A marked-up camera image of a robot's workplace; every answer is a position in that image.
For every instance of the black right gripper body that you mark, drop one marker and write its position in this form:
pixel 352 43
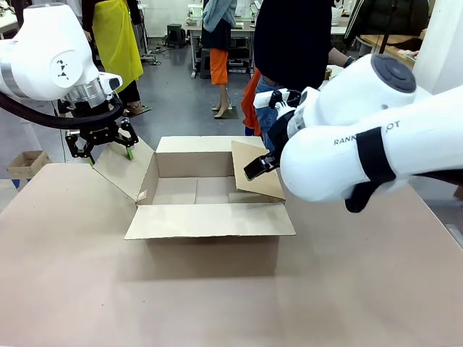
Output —
pixel 282 130

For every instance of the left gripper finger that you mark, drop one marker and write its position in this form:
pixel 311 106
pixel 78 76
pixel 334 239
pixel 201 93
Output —
pixel 129 139
pixel 77 144

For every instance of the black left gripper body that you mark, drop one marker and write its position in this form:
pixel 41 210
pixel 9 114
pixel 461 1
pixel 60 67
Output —
pixel 97 134

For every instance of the brown cardboard shipping box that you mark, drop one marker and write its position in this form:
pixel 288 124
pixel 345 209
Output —
pixel 210 220

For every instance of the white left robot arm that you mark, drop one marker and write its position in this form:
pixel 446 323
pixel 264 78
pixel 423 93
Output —
pixel 47 43

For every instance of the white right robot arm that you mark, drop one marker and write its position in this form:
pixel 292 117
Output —
pixel 398 108

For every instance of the small open cardboard box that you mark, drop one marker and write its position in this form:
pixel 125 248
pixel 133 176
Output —
pixel 27 162

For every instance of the orange apron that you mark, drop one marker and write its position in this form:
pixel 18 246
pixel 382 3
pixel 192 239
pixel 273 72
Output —
pixel 249 105

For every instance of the person in dark shirt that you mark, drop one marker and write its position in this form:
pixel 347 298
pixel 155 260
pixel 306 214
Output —
pixel 289 43

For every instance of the person in orange skirt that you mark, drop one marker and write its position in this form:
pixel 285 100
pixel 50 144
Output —
pixel 218 61

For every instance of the black wrist watch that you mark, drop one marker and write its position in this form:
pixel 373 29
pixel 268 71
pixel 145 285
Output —
pixel 349 62

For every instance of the person in yellow apron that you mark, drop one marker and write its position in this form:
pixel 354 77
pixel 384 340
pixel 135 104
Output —
pixel 115 39

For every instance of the white workbench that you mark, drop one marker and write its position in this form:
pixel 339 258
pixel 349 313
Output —
pixel 242 30

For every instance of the green plastic stool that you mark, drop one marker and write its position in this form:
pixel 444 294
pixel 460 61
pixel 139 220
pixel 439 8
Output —
pixel 175 34

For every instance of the white plastic basket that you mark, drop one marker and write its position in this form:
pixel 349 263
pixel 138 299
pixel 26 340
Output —
pixel 336 16

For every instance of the black stand pole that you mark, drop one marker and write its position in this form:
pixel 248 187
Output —
pixel 384 36

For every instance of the wooden table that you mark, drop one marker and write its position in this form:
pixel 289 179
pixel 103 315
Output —
pixel 394 45

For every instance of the person in black jacket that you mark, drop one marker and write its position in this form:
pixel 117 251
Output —
pixel 390 18

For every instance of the cardboard piece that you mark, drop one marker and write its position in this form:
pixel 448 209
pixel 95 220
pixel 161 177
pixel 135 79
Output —
pixel 459 192

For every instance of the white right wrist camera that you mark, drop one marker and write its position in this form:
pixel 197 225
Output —
pixel 264 98

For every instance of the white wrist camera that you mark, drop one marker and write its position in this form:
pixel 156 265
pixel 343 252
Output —
pixel 264 98
pixel 110 84

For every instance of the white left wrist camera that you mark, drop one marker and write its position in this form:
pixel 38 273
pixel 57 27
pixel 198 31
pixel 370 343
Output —
pixel 110 84

